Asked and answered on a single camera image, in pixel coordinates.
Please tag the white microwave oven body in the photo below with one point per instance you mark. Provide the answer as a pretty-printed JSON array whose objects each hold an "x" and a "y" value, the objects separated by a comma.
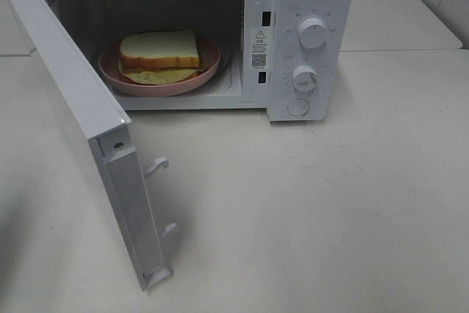
[{"x": 94, "y": 24}]

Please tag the round white door button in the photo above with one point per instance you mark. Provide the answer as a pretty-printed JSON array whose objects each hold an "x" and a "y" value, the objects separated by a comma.
[{"x": 298, "y": 107}]

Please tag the glass microwave turntable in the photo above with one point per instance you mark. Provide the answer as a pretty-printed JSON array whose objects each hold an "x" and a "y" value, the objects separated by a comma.
[{"x": 226, "y": 60}]

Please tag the white microwave door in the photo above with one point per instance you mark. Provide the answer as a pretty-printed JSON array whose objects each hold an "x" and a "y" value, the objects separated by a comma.
[{"x": 97, "y": 128}]

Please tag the lower white timer knob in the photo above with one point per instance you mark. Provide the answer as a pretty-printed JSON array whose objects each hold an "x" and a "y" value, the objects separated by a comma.
[{"x": 304, "y": 78}]

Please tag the white bread sandwich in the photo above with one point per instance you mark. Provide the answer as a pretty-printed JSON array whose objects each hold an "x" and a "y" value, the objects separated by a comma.
[{"x": 159, "y": 58}]

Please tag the pink round plate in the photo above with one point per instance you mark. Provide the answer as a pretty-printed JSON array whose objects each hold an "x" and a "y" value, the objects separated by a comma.
[{"x": 210, "y": 55}]

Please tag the white warning label sticker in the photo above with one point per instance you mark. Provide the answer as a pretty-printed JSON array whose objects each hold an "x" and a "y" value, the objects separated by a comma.
[{"x": 260, "y": 43}]

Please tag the upper white power knob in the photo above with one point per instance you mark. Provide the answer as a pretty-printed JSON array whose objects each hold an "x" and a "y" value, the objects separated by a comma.
[{"x": 312, "y": 31}]

